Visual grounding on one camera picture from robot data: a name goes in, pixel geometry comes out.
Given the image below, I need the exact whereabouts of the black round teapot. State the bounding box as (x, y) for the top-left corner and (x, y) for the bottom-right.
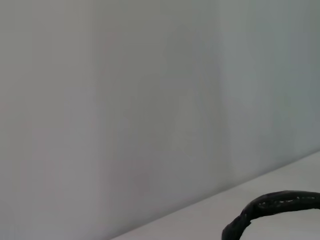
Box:
(221, 190), (320, 240)

